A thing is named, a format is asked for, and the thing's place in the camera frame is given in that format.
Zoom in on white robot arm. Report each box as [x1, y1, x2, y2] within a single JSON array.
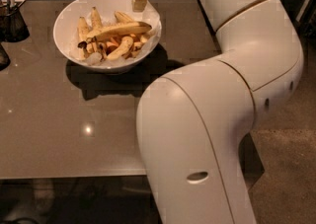
[[136, 0, 304, 224]]

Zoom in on right rear yellow banana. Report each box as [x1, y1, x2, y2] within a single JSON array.
[[115, 11, 133, 23]]

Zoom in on small front yellow banana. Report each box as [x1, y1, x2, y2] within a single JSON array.
[[107, 36, 133, 60]]

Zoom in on upright yellow banana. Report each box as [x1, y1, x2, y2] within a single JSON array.
[[91, 7, 103, 29]]

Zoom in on white ceramic bowl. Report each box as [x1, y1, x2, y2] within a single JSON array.
[[53, 0, 159, 74]]

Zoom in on left yellow banana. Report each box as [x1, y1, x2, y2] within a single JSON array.
[[77, 17, 90, 41]]

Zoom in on black mesh utensil holder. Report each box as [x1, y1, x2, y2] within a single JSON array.
[[0, 0, 30, 42]]

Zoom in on dark round object at left edge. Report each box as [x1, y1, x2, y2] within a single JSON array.
[[0, 44, 11, 71]]

